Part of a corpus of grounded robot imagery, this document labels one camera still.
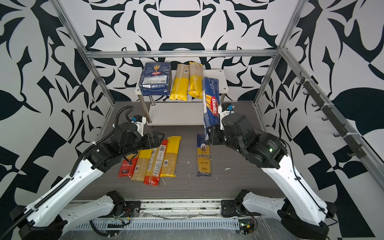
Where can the white two-tier shelf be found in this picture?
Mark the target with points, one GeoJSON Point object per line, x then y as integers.
{"type": "Point", "coordinates": [172, 113]}

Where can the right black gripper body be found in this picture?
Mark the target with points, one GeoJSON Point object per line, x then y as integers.
{"type": "Point", "coordinates": [224, 136]}

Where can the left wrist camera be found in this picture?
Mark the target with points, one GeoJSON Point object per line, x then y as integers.
{"type": "Point", "coordinates": [140, 122]}

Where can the blue De Cecco spaghetti bag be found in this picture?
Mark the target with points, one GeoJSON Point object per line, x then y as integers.
{"type": "Point", "coordinates": [203, 156]}

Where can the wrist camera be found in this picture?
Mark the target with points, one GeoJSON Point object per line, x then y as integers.
{"type": "Point", "coordinates": [225, 109]}
{"type": "Point", "coordinates": [140, 122]}

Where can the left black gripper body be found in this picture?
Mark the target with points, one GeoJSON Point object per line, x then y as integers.
{"type": "Point", "coordinates": [138, 142]}

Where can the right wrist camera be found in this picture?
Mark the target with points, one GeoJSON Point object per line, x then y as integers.
{"type": "Point", "coordinates": [225, 109]}

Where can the wall hook rail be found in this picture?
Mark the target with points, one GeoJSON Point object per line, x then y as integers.
{"type": "Point", "coordinates": [333, 115]}

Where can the blue Barilla multipack bag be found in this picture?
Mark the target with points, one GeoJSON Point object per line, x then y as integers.
{"type": "Point", "coordinates": [156, 79]}

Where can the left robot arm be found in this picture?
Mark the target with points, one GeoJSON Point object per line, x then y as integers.
{"type": "Point", "coordinates": [91, 164]}

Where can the red clear spaghetti bag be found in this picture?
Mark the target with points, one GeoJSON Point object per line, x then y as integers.
{"type": "Point", "coordinates": [152, 176]}

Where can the white cable duct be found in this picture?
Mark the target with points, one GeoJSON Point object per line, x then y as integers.
{"type": "Point", "coordinates": [185, 224]}

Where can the blue Barilla spaghetti box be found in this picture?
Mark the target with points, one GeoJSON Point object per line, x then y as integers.
{"type": "Point", "coordinates": [211, 102]}

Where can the yellow Pastatime spaghetti bag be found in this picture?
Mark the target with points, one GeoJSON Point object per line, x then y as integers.
{"type": "Point", "coordinates": [196, 76]}

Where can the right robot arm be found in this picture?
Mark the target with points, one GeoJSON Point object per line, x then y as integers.
{"type": "Point", "coordinates": [271, 156]}

